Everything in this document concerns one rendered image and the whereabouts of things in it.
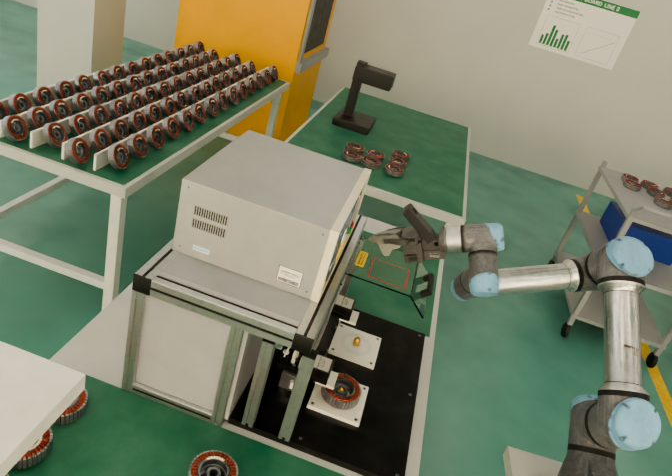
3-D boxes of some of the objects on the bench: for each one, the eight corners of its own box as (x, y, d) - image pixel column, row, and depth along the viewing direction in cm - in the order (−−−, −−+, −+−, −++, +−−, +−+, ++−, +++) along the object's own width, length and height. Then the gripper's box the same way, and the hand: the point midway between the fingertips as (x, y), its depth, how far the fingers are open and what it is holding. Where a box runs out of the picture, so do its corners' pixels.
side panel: (225, 418, 146) (247, 323, 131) (220, 427, 143) (243, 331, 128) (127, 380, 148) (138, 283, 134) (120, 388, 146) (131, 289, 131)
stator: (233, 504, 126) (236, 494, 124) (183, 499, 124) (185, 489, 122) (237, 461, 136) (240, 451, 134) (190, 456, 134) (192, 446, 132)
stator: (361, 389, 163) (365, 380, 162) (354, 416, 153) (358, 407, 152) (325, 375, 164) (328, 366, 163) (315, 402, 154) (319, 392, 153)
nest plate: (380, 340, 187) (381, 338, 186) (373, 370, 174) (374, 367, 173) (338, 325, 188) (339, 322, 188) (327, 353, 175) (328, 350, 174)
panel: (300, 287, 201) (320, 215, 188) (227, 420, 143) (249, 330, 129) (297, 286, 201) (317, 214, 188) (223, 418, 143) (244, 328, 129)
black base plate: (423, 338, 198) (425, 334, 196) (401, 490, 141) (403, 484, 140) (298, 293, 202) (299, 288, 200) (227, 423, 145) (229, 417, 144)
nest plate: (367, 390, 165) (369, 387, 165) (358, 427, 152) (359, 424, 152) (319, 372, 167) (320, 369, 166) (306, 407, 153) (307, 404, 153)
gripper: (446, 263, 152) (369, 266, 158) (447, 248, 160) (374, 252, 166) (443, 234, 149) (364, 239, 155) (444, 220, 157) (370, 225, 163)
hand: (372, 236), depth 159 cm, fingers closed
